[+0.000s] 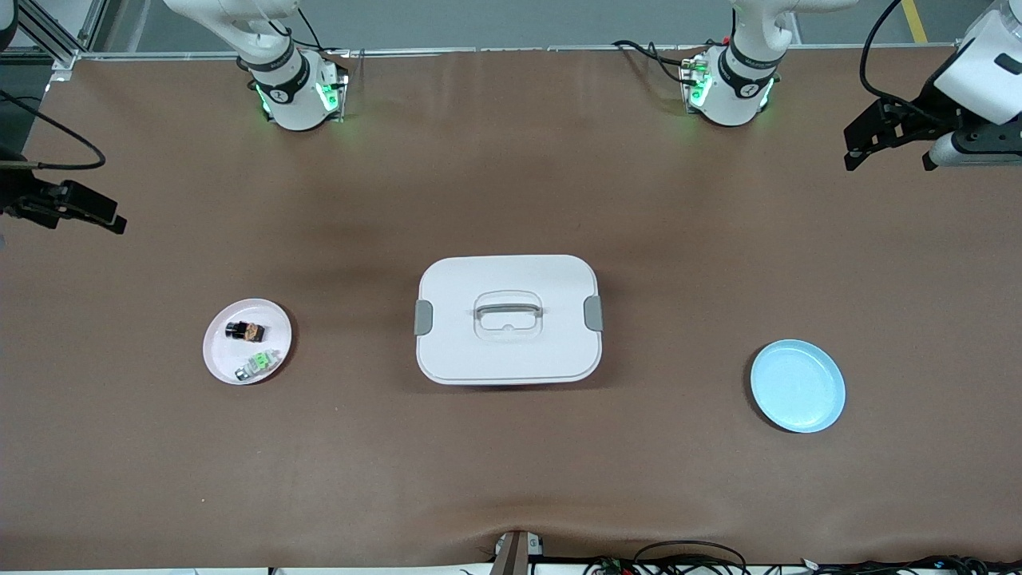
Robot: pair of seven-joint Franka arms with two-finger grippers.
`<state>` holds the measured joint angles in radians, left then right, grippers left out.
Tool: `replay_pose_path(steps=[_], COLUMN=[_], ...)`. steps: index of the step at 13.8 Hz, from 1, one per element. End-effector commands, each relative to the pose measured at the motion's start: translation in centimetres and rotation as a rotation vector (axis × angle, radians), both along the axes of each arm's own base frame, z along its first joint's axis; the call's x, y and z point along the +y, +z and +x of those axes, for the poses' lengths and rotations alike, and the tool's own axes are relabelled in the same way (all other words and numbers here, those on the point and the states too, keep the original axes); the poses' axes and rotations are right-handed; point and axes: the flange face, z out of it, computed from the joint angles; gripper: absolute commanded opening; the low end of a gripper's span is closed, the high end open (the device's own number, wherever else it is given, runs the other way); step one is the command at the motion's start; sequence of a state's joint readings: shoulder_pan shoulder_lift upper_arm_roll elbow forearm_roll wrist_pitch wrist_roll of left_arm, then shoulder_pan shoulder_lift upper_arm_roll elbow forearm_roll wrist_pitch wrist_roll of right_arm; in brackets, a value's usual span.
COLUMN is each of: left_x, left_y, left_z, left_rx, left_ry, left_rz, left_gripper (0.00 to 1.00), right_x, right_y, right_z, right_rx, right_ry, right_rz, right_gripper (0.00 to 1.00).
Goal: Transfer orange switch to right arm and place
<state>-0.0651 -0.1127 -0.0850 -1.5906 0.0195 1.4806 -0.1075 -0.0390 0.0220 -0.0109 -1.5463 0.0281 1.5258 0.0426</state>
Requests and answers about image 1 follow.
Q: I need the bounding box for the light blue round plate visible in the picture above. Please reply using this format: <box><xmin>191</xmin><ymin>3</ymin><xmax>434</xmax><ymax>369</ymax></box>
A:
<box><xmin>750</xmin><ymin>339</ymin><xmax>846</xmax><ymax>434</ymax></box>

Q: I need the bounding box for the aluminium frame post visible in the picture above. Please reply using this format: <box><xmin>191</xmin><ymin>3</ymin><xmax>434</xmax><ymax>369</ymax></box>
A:
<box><xmin>0</xmin><ymin>0</ymin><xmax>109</xmax><ymax>71</ymax></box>

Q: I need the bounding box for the green switch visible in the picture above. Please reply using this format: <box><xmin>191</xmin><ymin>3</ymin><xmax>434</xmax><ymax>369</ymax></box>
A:
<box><xmin>235</xmin><ymin>348</ymin><xmax>282</xmax><ymax>382</ymax></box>

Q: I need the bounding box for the white lidded box grey handle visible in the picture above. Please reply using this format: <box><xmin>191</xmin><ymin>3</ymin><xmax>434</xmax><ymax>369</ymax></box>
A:
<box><xmin>414</xmin><ymin>254</ymin><xmax>604</xmax><ymax>387</ymax></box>

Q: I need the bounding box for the brown table mat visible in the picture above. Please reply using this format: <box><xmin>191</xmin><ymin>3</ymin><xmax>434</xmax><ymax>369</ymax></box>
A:
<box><xmin>0</xmin><ymin>44</ymin><xmax>1022</xmax><ymax>572</ymax></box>

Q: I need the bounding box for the black base cable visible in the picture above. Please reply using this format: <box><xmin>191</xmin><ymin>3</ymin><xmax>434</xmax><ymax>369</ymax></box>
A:
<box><xmin>275</xmin><ymin>6</ymin><xmax>350</xmax><ymax>58</ymax></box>
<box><xmin>613</xmin><ymin>38</ymin><xmax>707</xmax><ymax>87</ymax></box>

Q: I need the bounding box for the black looped cable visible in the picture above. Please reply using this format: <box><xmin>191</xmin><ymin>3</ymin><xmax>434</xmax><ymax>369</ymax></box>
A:
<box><xmin>633</xmin><ymin>540</ymin><xmax>749</xmax><ymax>575</ymax></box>

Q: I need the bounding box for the black left base cable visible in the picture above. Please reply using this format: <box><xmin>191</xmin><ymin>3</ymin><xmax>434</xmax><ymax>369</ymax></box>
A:
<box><xmin>613</xmin><ymin>38</ymin><xmax>707</xmax><ymax>87</ymax></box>

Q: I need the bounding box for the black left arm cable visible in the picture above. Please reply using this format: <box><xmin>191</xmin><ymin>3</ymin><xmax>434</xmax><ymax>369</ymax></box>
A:
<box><xmin>859</xmin><ymin>0</ymin><xmax>943</xmax><ymax>114</ymax></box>

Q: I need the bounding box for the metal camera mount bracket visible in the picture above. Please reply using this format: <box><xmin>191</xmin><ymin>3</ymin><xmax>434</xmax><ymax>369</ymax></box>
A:
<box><xmin>491</xmin><ymin>529</ymin><xmax>545</xmax><ymax>575</ymax></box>

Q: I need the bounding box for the pink round plate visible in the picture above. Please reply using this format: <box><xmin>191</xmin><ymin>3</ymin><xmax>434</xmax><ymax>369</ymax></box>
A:
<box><xmin>202</xmin><ymin>298</ymin><xmax>293</xmax><ymax>387</ymax></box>

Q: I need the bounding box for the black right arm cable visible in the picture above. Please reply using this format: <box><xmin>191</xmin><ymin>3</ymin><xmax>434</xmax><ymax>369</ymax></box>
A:
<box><xmin>0</xmin><ymin>88</ymin><xmax>108</xmax><ymax>171</ymax></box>

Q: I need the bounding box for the black right base cable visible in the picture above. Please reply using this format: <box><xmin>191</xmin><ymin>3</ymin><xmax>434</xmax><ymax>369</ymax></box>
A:
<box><xmin>275</xmin><ymin>6</ymin><xmax>350</xmax><ymax>58</ymax></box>

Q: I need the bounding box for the tangled cable bundle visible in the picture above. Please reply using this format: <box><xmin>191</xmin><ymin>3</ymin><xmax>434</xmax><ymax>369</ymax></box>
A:
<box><xmin>798</xmin><ymin>554</ymin><xmax>1022</xmax><ymax>575</ymax></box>

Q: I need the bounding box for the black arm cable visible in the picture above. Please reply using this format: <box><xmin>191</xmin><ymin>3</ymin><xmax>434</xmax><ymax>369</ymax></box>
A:
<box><xmin>0</xmin><ymin>88</ymin><xmax>108</xmax><ymax>171</ymax></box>
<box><xmin>859</xmin><ymin>0</ymin><xmax>943</xmax><ymax>114</ymax></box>

